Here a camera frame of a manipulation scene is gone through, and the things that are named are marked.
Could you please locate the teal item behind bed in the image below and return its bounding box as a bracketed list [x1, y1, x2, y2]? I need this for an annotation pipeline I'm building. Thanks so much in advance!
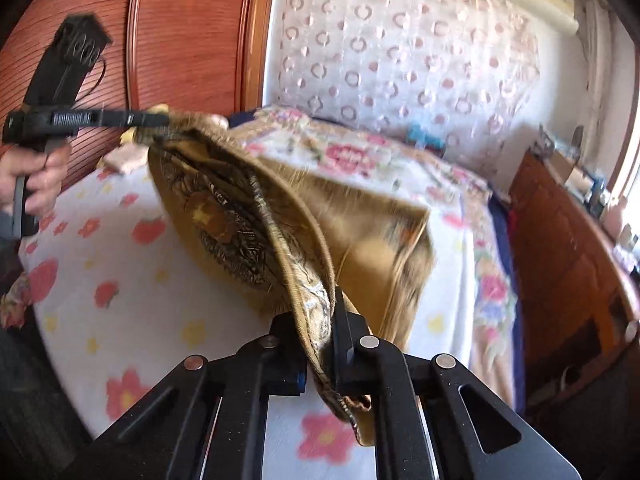
[406, 124, 446, 156]

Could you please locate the left hand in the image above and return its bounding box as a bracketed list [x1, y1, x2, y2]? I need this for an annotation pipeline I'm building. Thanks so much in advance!
[0, 143, 72, 217]

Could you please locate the mustard patterned scarf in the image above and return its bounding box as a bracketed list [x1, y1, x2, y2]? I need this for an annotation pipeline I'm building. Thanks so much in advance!
[134, 108, 434, 446]

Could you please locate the pink folded cloth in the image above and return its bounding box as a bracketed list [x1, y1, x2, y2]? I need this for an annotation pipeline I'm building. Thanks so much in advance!
[103, 143, 149, 174]

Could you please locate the circle patterned sheer curtain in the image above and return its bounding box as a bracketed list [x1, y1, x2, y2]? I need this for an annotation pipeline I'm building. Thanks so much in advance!
[265, 0, 540, 177]

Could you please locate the white floral bed sheet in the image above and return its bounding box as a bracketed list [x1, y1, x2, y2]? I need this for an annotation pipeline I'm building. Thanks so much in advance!
[20, 167, 478, 479]

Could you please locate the cardboard box on sideboard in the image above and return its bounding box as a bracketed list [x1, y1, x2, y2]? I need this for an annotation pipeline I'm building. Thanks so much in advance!
[546, 151, 592, 196]

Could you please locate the long wooden sideboard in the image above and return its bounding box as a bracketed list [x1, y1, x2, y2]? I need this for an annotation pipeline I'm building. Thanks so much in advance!
[509, 152, 639, 396]

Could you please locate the brown wooden headboard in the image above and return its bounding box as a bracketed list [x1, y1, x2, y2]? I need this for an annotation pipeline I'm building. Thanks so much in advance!
[0, 0, 279, 191]

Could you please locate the floral quilt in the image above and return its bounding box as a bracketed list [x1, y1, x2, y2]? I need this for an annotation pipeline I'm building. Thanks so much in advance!
[229, 106, 525, 412]

